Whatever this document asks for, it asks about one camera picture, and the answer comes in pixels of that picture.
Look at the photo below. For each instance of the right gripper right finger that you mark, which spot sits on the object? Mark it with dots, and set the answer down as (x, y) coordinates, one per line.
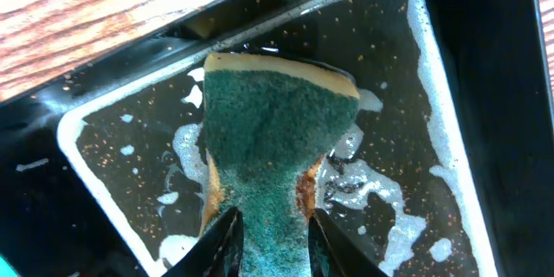
(333, 254)

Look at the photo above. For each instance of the black outer tray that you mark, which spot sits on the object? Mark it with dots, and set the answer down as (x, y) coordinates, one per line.
(493, 55)

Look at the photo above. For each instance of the green yellow sponge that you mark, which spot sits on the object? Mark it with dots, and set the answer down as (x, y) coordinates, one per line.
(267, 124)

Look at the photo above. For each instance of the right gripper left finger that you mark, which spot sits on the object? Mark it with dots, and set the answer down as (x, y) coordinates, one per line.
(218, 253)

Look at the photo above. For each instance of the metal pan with dirty water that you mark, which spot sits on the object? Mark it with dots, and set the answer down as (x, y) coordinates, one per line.
(398, 183)

